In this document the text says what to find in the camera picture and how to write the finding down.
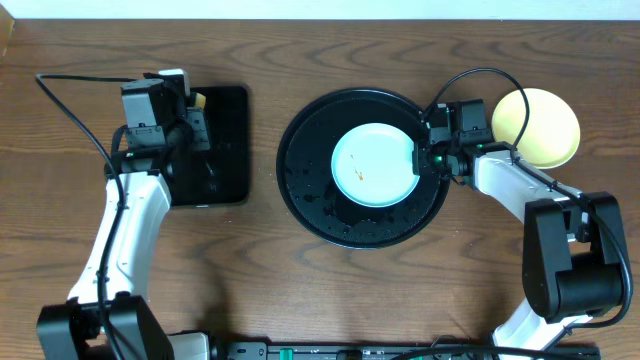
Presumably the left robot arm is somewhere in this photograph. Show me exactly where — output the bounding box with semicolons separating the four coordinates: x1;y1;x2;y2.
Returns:
37;69;214;359

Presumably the black round tray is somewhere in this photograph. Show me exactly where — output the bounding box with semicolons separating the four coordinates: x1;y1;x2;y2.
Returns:
276;88;449;249

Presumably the green yellow sponge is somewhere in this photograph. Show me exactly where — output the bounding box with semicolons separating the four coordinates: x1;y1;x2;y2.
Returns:
191;92;206;109

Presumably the light blue plate top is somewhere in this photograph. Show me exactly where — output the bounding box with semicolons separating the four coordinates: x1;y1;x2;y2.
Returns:
331;123;420;208

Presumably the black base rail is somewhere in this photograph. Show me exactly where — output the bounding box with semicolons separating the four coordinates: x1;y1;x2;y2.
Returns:
219;341;601;360

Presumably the yellow plate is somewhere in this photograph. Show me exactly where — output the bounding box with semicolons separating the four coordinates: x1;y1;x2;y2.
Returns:
491;88;580;169

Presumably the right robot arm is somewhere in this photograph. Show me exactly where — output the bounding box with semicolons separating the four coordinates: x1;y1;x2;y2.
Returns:
412;141;633;359

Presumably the black rectangular tray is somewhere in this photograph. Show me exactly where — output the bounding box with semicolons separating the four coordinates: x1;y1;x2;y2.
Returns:
170;85;250;207

